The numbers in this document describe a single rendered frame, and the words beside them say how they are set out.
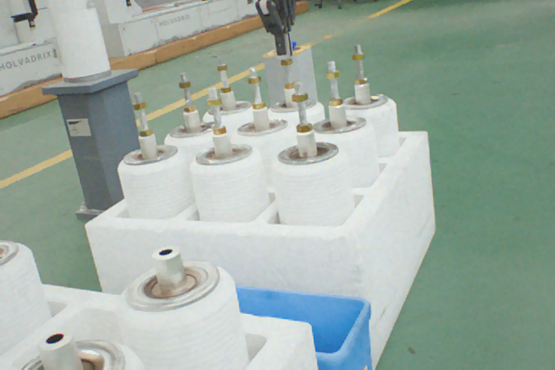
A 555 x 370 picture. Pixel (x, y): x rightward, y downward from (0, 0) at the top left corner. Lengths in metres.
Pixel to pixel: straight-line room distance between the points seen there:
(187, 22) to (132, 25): 0.51
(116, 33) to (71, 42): 2.28
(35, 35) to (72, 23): 1.96
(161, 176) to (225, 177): 0.10
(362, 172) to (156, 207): 0.28
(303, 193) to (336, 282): 0.11
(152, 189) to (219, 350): 0.39
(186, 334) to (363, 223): 0.32
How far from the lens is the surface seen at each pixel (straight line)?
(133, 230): 0.86
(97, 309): 0.68
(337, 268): 0.74
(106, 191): 1.40
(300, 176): 0.74
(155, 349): 0.50
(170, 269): 0.50
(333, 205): 0.75
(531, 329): 0.87
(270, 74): 1.19
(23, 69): 3.17
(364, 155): 0.86
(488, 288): 0.96
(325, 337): 0.75
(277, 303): 0.76
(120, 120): 1.38
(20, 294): 0.66
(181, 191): 0.87
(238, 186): 0.79
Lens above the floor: 0.49
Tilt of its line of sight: 18 degrees down
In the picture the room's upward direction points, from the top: 9 degrees counter-clockwise
